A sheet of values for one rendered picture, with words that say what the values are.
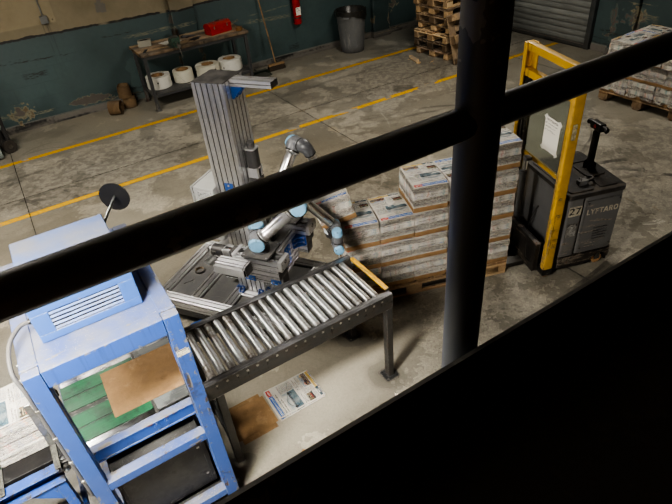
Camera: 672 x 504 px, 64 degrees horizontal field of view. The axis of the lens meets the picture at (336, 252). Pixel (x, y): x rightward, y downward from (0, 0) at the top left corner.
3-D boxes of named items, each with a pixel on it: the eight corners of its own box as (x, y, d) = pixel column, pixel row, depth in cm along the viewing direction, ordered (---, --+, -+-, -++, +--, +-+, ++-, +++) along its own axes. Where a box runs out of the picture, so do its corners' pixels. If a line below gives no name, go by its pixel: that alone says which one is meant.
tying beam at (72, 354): (130, 236, 319) (125, 222, 313) (184, 327, 253) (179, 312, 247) (7, 281, 293) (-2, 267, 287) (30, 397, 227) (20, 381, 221)
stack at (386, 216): (339, 281, 497) (331, 204, 447) (457, 254, 514) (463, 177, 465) (350, 308, 466) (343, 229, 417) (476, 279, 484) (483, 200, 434)
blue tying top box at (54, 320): (113, 243, 297) (100, 212, 285) (144, 302, 255) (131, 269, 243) (25, 275, 279) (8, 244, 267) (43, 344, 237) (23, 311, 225)
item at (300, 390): (306, 370, 415) (306, 369, 414) (325, 394, 395) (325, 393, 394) (263, 392, 400) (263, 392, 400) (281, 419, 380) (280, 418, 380)
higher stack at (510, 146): (457, 255, 514) (465, 128, 437) (486, 248, 519) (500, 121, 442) (475, 279, 484) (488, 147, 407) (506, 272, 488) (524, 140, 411)
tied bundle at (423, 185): (398, 191, 456) (397, 166, 442) (431, 184, 460) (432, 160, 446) (413, 214, 426) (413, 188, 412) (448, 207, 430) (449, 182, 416)
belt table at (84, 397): (173, 339, 354) (169, 328, 348) (209, 406, 308) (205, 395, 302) (62, 390, 327) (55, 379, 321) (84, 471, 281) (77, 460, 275)
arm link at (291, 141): (274, 200, 433) (299, 135, 426) (262, 194, 442) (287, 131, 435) (284, 203, 442) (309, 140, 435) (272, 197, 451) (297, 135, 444)
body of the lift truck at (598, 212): (514, 231, 537) (525, 159, 489) (564, 220, 545) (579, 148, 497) (554, 273, 482) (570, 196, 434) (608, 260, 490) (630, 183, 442)
